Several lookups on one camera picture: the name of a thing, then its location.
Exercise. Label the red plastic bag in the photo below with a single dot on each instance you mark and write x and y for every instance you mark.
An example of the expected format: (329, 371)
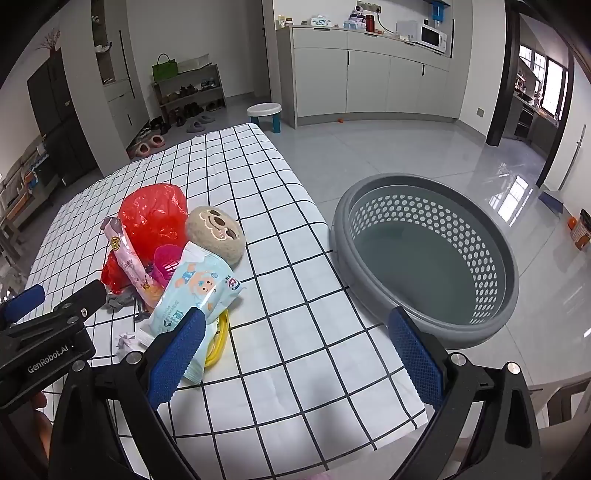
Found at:
(147, 212)

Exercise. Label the pair of grey slippers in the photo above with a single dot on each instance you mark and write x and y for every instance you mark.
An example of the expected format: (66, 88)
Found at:
(201, 123)

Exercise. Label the light blue wet wipes packet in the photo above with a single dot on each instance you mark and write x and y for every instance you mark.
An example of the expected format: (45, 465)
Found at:
(198, 286)

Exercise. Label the white flat box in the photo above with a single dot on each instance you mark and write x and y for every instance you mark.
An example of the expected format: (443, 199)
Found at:
(194, 64)

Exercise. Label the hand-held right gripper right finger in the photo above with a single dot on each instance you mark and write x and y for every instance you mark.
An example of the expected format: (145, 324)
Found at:
(415, 355)

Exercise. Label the black white checked tablecloth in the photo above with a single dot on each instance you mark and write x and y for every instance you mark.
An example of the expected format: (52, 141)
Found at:
(277, 230)

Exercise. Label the small grey cloth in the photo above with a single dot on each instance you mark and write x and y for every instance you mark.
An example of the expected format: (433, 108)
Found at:
(117, 301)

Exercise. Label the tall white cabinet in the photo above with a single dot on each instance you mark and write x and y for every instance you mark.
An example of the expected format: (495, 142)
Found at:
(120, 101)

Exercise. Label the white orange waste bin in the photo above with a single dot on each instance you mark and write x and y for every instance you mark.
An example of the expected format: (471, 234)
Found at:
(581, 233)

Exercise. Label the person's left hand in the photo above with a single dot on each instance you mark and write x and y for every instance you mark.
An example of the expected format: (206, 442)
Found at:
(42, 436)

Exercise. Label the blue dustpan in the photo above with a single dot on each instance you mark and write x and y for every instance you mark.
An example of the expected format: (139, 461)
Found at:
(551, 202)

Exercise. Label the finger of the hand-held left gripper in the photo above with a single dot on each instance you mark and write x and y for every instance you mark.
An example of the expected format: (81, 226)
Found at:
(83, 297)
(23, 300)

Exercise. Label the branch wall decoration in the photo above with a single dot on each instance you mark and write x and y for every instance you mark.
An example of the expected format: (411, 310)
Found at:
(48, 42)

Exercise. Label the beige chair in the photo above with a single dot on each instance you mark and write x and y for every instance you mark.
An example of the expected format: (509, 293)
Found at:
(563, 397)

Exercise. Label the grey shoe rack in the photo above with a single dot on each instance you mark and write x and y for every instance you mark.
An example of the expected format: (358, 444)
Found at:
(220, 87)

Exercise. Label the cluttered shelf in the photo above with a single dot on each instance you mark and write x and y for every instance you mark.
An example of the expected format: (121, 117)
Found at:
(23, 184)

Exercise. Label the white microwave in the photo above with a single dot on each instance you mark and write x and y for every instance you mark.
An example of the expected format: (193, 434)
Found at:
(431, 37)

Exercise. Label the kitchen cabinets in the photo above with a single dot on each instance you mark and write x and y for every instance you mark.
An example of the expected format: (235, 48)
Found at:
(531, 122)

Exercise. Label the green handbag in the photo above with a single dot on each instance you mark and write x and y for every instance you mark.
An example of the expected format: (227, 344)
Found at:
(165, 70)

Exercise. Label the pink snack stick packet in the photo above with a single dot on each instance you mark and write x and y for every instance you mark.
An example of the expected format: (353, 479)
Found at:
(129, 263)

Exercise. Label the black door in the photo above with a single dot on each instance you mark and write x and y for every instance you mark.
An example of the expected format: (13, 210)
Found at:
(60, 115)

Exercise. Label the tissue box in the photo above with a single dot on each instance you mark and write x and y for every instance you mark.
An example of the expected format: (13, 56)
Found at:
(321, 21)

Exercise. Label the kitchen window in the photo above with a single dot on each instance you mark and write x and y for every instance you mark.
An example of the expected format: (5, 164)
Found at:
(551, 83)

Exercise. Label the white purple gadget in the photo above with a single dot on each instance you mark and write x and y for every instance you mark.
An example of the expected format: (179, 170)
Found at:
(358, 14)

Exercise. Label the round beige plush toy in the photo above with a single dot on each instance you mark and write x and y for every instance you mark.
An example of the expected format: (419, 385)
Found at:
(217, 235)

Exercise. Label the white paper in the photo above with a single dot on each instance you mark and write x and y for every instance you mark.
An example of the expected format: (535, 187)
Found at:
(127, 344)

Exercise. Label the blue wall water filter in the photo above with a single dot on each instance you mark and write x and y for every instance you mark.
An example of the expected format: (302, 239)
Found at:
(437, 11)

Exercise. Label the white stool with blue legs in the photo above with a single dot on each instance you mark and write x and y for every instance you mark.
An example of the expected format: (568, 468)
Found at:
(264, 110)

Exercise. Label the red thermos bottle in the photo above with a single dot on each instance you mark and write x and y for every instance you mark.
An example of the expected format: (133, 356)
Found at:
(370, 23)

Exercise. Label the pair of pink slippers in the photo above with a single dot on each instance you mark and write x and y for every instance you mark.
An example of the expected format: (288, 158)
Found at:
(145, 145)

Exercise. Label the grey perforated laundry basket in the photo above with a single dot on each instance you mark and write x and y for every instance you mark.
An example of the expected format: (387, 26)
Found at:
(438, 258)

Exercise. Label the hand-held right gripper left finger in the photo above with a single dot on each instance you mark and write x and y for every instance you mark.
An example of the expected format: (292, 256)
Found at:
(178, 360)

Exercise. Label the grey sideboard cabinet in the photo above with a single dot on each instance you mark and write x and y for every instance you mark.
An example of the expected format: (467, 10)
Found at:
(369, 83)

